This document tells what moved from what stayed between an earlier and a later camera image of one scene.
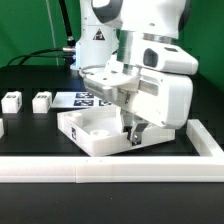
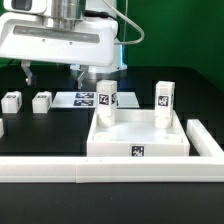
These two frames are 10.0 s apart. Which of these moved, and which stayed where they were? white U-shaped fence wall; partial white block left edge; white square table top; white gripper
Moved: white square table top; white gripper
Stayed: white U-shaped fence wall; partial white block left edge
